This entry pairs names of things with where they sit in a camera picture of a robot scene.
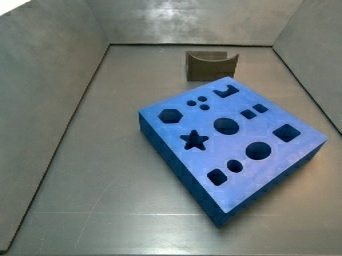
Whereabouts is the blue shape sorter board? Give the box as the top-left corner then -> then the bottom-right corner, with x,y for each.
138,77 -> 327,227

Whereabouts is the dark curved holder bracket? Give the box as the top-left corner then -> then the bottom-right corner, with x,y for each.
185,51 -> 239,81

